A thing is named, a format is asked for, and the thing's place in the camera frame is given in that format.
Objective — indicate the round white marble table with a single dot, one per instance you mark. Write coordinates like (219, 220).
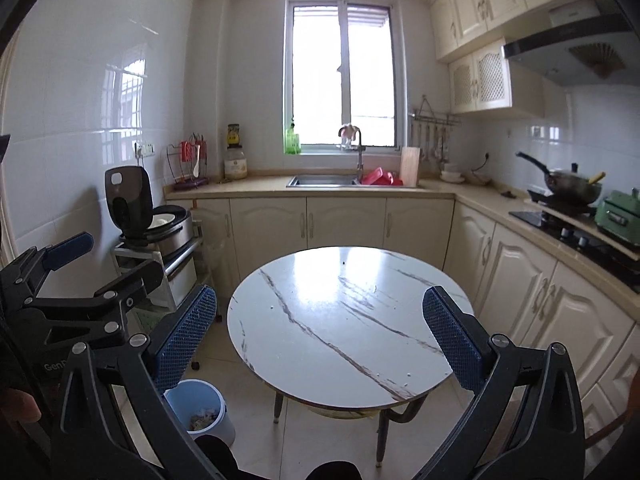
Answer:
(325, 320)

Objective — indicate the person's left hand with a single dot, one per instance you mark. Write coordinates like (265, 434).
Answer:
(17, 405)

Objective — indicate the brown folding fan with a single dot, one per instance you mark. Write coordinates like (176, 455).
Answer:
(597, 60)

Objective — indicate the red plastic basin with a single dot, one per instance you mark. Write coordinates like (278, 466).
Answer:
(377, 177)

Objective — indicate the steel kitchen sink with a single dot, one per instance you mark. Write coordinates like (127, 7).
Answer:
(320, 180)

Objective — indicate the cream kitchen cabinets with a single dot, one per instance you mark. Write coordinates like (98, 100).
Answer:
(270, 230)
(475, 15)

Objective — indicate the black pan with lid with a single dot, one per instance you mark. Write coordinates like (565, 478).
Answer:
(570, 185)

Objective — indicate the wooden cutting board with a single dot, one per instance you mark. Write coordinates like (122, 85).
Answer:
(410, 167)

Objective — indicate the large glass jar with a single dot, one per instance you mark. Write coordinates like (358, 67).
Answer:
(236, 165)

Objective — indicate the black rice cooker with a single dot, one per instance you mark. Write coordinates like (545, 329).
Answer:
(130, 195)

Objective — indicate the yellow label bottle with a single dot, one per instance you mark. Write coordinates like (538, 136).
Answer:
(233, 136)

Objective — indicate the person's dark pant leg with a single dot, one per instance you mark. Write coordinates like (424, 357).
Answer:
(215, 460)
(335, 472)

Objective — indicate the pink cloth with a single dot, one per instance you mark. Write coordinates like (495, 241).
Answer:
(347, 132)

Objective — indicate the metal utensil rack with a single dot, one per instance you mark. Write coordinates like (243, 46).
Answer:
(435, 117)

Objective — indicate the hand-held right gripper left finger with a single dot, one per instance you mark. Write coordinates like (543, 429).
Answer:
(187, 335)

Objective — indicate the wooden chair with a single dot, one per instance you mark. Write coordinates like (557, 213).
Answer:
(610, 430)

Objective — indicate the blue plastic bin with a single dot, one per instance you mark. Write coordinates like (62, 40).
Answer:
(220, 427)

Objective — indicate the black range hood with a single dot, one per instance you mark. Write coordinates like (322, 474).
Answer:
(545, 55)

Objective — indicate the green plastic bottle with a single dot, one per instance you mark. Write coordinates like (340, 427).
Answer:
(292, 142)

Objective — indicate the white storage cart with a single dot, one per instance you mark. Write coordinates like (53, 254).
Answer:
(185, 275)

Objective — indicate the stacked white bowls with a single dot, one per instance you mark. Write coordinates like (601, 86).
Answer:
(452, 175)

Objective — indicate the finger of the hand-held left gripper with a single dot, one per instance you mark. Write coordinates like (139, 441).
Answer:
(65, 251)
(132, 282)

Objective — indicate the white framed window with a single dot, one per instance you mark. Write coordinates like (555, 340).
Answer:
(345, 85)

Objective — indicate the cream upper kitchen cabinets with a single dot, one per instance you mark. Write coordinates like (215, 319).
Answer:
(475, 15)

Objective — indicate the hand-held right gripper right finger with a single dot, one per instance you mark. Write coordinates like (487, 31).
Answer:
(452, 335)

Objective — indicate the beige kitchen countertop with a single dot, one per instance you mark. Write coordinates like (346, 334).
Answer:
(250, 186)

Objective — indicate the black gas stove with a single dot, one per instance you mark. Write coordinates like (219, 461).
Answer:
(550, 225)

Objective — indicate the cream lower kitchen cabinets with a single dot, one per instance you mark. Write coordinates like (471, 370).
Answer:
(270, 230)

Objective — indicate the white wall socket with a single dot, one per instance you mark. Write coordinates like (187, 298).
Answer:
(145, 148)

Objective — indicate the green electric pot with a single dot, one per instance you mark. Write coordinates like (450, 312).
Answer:
(617, 215)

